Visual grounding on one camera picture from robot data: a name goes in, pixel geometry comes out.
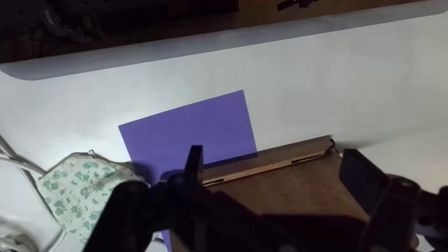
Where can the brown wooden stand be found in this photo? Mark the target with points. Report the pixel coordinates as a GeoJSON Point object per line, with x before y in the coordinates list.
{"type": "Point", "coordinates": [289, 187]}

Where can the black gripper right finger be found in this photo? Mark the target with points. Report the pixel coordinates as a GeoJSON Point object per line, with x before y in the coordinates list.
{"type": "Point", "coordinates": [362, 175]}

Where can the purple mat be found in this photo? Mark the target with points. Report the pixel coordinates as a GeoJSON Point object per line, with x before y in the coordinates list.
{"type": "Point", "coordinates": [197, 131]}

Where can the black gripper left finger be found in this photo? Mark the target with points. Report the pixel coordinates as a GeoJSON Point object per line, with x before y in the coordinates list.
{"type": "Point", "coordinates": [194, 163]}

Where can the white towel with green print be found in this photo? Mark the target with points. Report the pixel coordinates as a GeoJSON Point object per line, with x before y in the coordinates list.
{"type": "Point", "coordinates": [79, 187]}

